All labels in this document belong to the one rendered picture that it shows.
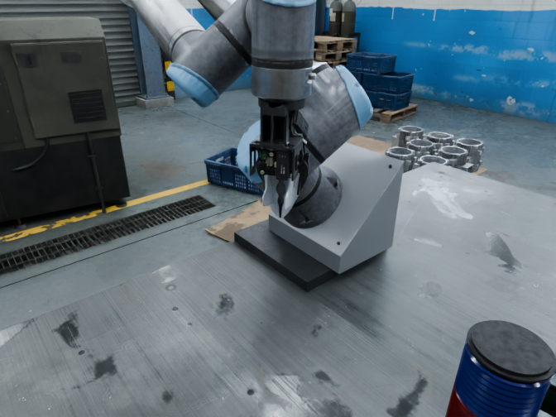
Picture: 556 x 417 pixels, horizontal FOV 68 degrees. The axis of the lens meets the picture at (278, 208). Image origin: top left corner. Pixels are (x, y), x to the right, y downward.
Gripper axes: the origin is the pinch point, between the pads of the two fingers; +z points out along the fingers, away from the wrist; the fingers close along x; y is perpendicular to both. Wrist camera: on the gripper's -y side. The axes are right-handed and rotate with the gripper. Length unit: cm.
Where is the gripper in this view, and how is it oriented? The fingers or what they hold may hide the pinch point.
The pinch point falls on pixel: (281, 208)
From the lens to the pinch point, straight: 73.9
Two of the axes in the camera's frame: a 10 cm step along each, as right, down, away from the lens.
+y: -2.7, 4.2, -8.7
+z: -0.2, 9.0, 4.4
